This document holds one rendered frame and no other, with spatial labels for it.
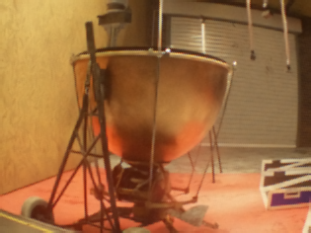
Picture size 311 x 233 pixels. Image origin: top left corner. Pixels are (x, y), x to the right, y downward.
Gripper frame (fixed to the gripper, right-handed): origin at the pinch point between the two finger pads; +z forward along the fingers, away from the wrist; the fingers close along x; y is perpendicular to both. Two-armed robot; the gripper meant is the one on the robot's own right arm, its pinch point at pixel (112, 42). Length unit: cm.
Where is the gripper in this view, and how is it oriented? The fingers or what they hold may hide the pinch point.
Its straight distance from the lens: 155.5
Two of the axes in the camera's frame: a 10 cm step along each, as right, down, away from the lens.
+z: -0.5, 10.0, 0.2
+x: 8.5, 0.5, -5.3
